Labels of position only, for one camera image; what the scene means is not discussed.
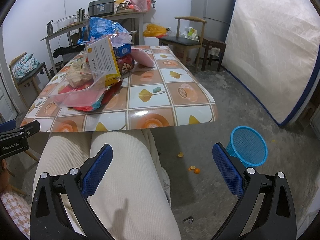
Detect red pink snack bag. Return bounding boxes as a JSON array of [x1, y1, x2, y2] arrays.
[[53, 80, 123, 112]]

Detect clear plastic bag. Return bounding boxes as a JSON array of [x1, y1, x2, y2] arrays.
[[48, 33, 132, 108]]

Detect yellow white paper box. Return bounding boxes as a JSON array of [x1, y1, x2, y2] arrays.
[[85, 36, 121, 87]]

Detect red drink can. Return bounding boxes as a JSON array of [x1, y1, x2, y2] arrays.
[[116, 54, 135, 75]]

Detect blue plastic snack bag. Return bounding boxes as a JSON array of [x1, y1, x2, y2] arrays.
[[77, 17, 130, 45]]

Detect blue small carton box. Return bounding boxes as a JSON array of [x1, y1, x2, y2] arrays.
[[113, 44, 131, 57]]

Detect pink sponge cloth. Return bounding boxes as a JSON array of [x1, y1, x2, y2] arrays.
[[130, 48, 154, 68]]

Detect beige paper tissue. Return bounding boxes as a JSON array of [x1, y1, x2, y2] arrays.
[[66, 57, 93, 88]]

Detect blue plastic trash basket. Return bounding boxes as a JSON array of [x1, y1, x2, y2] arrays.
[[226, 126, 268, 167]]

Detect chair with patterned cushion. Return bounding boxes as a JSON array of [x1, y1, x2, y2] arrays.
[[9, 52, 52, 107]]

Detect orange peel pieces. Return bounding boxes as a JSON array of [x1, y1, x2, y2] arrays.
[[177, 152, 201, 174]]

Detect white shoe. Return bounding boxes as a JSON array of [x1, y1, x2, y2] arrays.
[[161, 167, 171, 206]]

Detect steel water bottle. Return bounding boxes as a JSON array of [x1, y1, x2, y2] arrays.
[[47, 20, 54, 36]]

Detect glass bowl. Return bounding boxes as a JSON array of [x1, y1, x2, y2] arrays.
[[55, 15, 76, 30]]

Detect grey rice cooker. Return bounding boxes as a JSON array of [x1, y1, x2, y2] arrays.
[[88, 0, 114, 17]]

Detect patterned tablecloth dining table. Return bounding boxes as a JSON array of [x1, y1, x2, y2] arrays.
[[21, 46, 218, 132]]

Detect white mattress with blue edge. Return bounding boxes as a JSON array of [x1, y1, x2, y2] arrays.
[[223, 0, 319, 126]]

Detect dark wooden stool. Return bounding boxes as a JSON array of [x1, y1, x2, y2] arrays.
[[201, 38, 226, 72]]

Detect grey side table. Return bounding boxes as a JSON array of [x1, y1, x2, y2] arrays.
[[42, 11, 146, 74]]

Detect yellow plastic bag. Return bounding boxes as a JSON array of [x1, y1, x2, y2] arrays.
[[143, 23, 167, 38]]

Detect pink plastic bag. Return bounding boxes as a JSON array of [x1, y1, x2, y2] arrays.
[[129, 0, 151, 12]]

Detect wooden chair black seat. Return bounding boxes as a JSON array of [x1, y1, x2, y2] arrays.
[[158, 16, 207, 70]]

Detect grey refrigerator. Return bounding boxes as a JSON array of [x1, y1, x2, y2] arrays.
[[190, 0, 236, 42]]

